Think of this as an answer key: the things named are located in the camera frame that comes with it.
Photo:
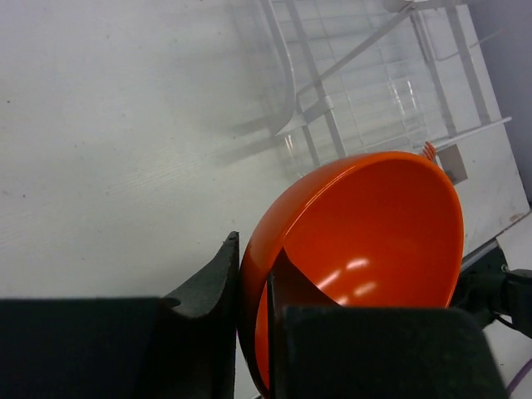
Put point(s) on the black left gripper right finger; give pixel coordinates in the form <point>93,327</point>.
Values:
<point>318,349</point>

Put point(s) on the orange plastic bowl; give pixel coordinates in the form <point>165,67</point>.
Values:
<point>374,230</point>

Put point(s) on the orange plastic fork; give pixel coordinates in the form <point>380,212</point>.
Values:
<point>429,151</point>

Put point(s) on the white wire dish rack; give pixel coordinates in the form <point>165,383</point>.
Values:
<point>338,78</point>

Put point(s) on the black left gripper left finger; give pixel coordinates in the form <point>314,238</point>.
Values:
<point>181,345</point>

